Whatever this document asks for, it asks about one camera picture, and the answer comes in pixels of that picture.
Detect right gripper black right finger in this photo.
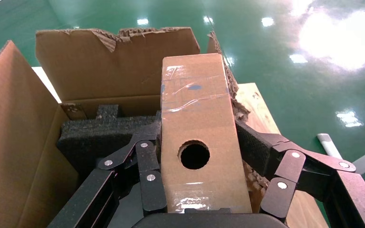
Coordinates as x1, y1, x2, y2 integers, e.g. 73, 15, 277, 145
234, 119, 365, 228

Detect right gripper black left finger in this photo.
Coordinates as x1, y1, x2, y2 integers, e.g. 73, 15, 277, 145
47, 121, 168, 228

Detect small taped cardboard box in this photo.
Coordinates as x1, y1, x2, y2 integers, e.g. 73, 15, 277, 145
160, 53, 253, 215

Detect big open cardboard box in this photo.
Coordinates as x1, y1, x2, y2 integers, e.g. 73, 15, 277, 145
0, 27, 269, 228

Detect black foam block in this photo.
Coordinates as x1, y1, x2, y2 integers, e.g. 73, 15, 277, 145
56, 104, 163, 178

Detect plywood board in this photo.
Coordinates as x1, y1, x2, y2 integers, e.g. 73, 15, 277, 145
234, 83, 330, 228

